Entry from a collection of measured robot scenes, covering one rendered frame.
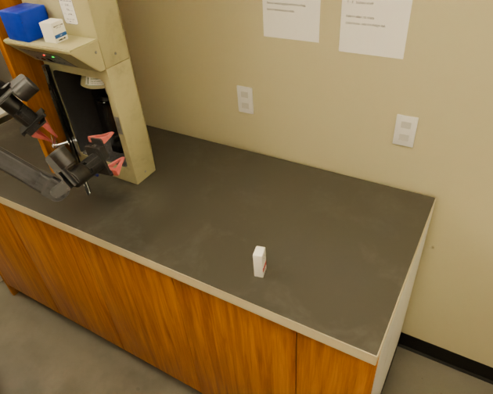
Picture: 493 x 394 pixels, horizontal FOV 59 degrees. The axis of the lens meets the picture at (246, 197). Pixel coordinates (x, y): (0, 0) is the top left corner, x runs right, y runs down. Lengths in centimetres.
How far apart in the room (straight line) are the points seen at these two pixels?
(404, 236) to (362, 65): 57
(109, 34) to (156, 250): 71
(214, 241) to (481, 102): 93
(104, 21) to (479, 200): 137
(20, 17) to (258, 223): 98
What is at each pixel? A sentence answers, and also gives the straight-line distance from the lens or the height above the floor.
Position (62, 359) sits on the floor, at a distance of 250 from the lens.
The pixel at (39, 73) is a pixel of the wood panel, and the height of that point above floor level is 134.
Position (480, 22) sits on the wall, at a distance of 143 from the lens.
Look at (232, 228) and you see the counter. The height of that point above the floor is 94.
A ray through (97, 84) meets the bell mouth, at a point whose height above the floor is 133.
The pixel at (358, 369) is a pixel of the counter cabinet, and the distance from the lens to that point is 131.
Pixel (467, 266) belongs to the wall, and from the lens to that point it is 188.
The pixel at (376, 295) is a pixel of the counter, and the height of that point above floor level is 94.
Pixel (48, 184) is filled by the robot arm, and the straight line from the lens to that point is 139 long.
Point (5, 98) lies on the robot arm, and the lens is 159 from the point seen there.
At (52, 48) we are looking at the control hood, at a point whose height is 151.
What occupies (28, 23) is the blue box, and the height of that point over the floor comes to 156.
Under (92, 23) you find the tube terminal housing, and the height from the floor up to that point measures 156.
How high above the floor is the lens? 192
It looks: 38 degrees down
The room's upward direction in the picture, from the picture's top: 5 degrees counter-clockwise
